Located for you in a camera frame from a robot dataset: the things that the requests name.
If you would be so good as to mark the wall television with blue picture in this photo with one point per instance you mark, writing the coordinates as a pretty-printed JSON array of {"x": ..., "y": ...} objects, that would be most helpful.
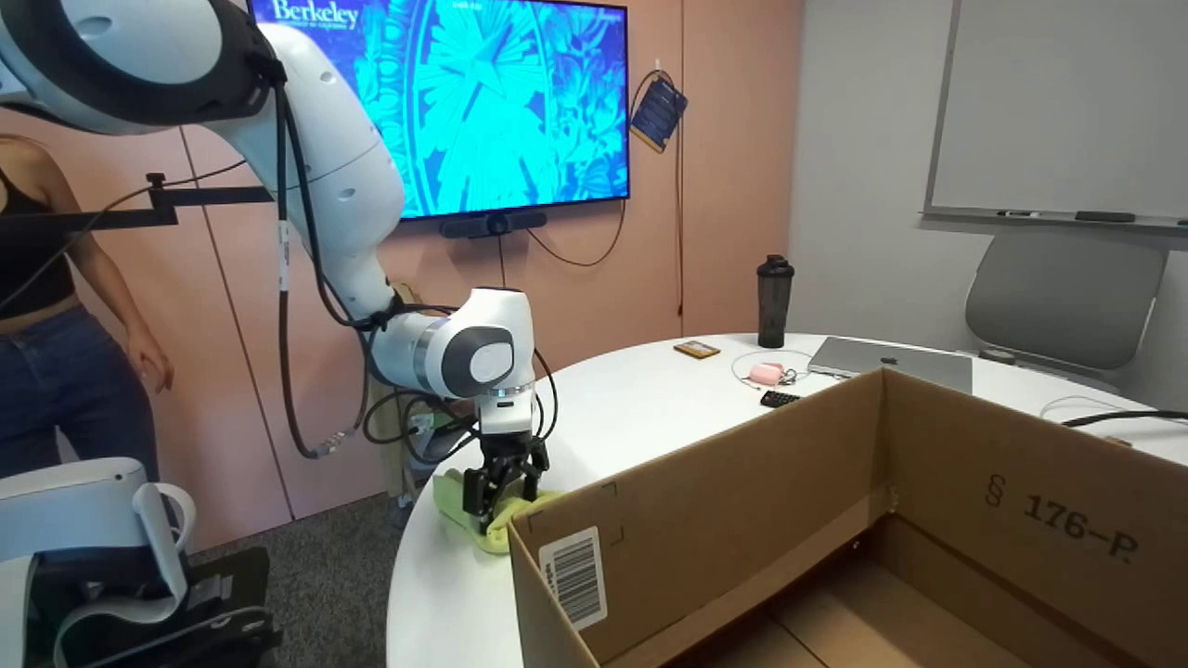
[{"x": 521, "y": 98}]

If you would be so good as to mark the yellow towel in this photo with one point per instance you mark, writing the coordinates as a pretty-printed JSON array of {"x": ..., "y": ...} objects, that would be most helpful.
[{"x": 456, "y": 506}]

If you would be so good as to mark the black drink bottle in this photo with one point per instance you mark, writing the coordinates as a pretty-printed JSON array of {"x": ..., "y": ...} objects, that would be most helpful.
[{"x": 776, "y": 302}]

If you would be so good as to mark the black remote control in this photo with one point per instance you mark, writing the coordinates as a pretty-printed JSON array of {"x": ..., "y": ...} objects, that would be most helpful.
[{"x": 781, "y": 397}]

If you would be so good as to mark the white curved plastic housing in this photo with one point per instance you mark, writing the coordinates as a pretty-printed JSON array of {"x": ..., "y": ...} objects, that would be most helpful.
[{"x": 62, "y": 496}]

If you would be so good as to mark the white wall whiteboard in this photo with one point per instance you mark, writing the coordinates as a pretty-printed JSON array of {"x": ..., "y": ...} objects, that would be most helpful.
[{"x": 1064, "y": 98}]

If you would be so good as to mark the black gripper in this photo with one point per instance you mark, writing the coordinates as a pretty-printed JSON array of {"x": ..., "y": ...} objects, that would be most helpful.
[{"x": 511, "y": 453}]

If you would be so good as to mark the black camera boom bar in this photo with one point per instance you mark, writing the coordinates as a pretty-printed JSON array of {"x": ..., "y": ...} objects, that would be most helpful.
[{"x": 185, "y": 199}]

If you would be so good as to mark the dark blue wall panel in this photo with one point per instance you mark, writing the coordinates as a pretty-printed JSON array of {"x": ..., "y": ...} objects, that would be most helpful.
[{"x": 657, "y": 113}]

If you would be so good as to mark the black whiteboard eraser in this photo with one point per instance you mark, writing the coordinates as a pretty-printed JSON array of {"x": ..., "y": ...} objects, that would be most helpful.
[{"x": 1105, "y": 215}]

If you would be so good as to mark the black equipment cart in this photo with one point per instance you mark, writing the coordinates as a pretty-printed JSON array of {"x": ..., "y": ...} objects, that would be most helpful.
[{"x": 224, "y": 607}]

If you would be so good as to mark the silver closed laptop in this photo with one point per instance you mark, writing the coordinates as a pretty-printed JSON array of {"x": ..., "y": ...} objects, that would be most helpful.
[{"x": 893, "y": 356}]

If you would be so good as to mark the small brown flat item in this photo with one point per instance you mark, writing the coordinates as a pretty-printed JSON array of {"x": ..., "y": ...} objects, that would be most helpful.
[{"x": 694, "y": 349}]

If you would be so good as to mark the brown cardboard box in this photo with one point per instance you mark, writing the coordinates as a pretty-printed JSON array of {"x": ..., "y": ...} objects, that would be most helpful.
[{"x": 766, "y": 520}]

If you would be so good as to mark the pink computer mouse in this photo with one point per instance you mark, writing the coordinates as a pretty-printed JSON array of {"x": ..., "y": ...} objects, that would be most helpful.
[{"x": 772, "y": 372}]

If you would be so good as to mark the person's bare forearm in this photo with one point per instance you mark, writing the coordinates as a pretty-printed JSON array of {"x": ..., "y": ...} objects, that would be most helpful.
[{"x": 122, "y": 321}]

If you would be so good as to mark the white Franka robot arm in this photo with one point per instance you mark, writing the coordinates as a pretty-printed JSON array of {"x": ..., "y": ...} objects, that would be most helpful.
[{"x": 320, "y": 161}]

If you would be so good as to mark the person in dark clothes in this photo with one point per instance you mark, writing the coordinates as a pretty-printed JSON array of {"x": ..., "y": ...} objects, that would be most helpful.
[{"x": 62, "y": 382}]

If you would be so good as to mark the grey office chair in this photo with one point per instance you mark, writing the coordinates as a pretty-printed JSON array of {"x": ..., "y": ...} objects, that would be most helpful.
[{"x": 1067, "y": 299}]

